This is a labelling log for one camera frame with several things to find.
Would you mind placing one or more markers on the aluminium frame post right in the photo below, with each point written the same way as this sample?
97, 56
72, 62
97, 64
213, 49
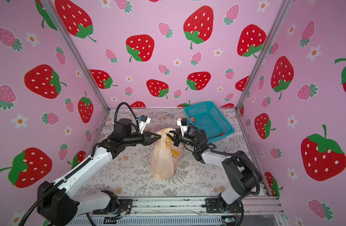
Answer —
277, 23

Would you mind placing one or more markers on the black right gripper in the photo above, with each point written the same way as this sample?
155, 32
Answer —
176, 139

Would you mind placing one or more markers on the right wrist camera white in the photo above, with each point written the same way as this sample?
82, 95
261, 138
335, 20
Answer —
183, 124

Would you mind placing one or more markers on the aluminium frame post left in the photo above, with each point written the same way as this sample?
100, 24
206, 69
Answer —
52, 12

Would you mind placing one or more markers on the teal plastic basket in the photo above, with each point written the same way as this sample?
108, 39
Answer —
209, 118

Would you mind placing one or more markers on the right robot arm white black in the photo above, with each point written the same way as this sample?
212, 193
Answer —
244, 178

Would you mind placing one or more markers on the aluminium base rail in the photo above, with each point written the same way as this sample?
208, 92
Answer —
188, 211

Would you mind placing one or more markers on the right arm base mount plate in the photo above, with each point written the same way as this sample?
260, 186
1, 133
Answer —
218, 205

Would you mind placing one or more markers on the translucent orange plastic bag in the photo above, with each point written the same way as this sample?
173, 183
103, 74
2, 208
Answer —
166, 157

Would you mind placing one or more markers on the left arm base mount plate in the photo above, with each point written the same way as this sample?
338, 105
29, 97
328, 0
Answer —
116, 207

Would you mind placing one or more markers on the aluminium frame post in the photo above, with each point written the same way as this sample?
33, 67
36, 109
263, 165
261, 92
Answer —
52, 12
277, 23

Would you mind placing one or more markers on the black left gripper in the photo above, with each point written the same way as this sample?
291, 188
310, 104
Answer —
146, 139

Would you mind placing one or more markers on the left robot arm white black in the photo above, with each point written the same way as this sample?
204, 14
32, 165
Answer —
57, 201

